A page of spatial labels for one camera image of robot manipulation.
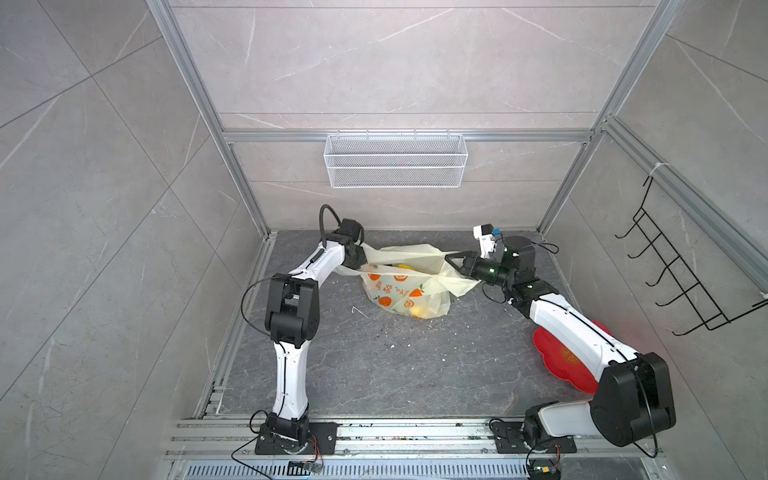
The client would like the red flower-shaped plate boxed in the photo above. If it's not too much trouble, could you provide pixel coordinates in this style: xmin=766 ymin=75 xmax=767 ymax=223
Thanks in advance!
xmin=533 ymin=315 xmax=611 ymax=395

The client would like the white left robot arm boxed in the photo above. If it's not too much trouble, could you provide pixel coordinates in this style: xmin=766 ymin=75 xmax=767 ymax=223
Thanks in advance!
xmin=263 ymin=218 xmax=367 ymax=453

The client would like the black wire hook rack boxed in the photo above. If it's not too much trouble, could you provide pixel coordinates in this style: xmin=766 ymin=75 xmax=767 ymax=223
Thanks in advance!
xmin=614 ymin=175 xmax=767 ymax=337

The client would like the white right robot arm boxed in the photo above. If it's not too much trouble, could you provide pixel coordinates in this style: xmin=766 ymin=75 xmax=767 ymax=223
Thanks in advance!
xmin=445 ymin=225 xmax=677 ymax=451

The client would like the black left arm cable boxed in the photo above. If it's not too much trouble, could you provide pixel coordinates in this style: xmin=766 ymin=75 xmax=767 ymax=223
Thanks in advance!
xmin=317 ymin=203 xmax=343 ymax=248

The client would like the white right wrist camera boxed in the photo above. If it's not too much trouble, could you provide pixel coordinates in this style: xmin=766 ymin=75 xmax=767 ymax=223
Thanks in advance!
xmin=473 ymin=224 xmax=504 ymax=260

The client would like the white wire mesh basket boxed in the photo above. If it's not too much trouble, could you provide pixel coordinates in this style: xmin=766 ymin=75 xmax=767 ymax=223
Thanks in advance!
xmin=323 ymin=133 xmax=469 ymax=189

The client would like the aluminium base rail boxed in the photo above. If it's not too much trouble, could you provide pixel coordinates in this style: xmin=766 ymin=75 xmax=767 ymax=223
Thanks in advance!
xmin=152 ymin=416 xmax=676 ymax=479

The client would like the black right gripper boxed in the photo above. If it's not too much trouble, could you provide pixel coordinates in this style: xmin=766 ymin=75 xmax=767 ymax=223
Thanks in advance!
xmin=445 ymin=251 xmax=516 ymax=290

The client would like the cream printed plastic bag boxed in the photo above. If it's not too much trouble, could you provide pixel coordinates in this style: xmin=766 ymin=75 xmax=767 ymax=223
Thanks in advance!
xmin=335 ymin=244 xmax=479 ymax=319

